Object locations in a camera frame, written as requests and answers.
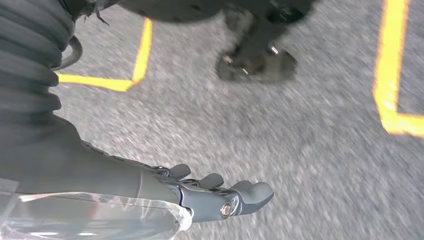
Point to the black robot right foot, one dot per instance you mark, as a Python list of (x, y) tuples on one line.
[(258, 68)]

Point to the black robot right leg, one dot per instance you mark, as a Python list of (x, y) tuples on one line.
[(261, 30)]

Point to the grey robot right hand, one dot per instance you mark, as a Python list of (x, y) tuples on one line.
[(82, 179)]

